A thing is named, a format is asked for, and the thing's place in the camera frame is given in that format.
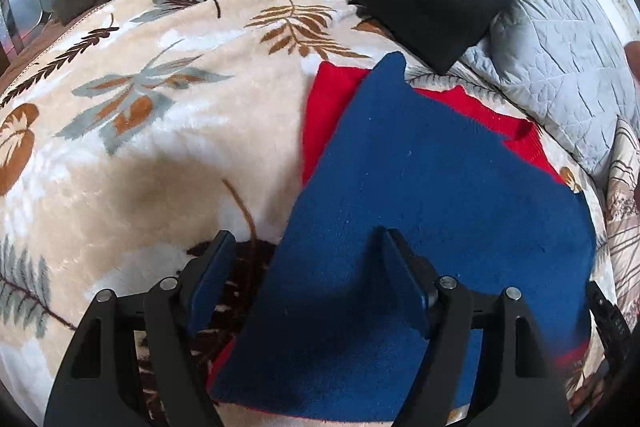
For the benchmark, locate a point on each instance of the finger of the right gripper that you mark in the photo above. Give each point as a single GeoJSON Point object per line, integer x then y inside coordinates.
{"type": "Point", "coordinates": [612, 327]}

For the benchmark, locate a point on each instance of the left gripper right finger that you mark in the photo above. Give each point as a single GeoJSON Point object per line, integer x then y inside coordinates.
{"type": "Point", "coordinates": [489, 345]}

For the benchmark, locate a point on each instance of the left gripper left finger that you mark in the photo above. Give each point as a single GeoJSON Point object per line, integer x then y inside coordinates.
{"type": "Point", "coordinates": [99, 383]}

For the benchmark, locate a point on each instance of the red and blue sweater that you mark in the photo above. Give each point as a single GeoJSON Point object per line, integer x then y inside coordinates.
{"type": "Point", "coordinates": [327, 338]}

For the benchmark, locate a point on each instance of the striped floral pillow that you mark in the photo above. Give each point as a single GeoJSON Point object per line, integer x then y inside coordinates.
{"type": "Point", "coordinates": [622, 220]}

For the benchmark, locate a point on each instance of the leaf pattern plush blanket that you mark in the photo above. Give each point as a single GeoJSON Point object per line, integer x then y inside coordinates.
{"type": "Point", "coordinates": [142, 128]}

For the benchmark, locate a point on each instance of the grey quilted pillow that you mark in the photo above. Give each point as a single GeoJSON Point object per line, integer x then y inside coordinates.
{"type": "Point", "coordinates": [562, 64]}

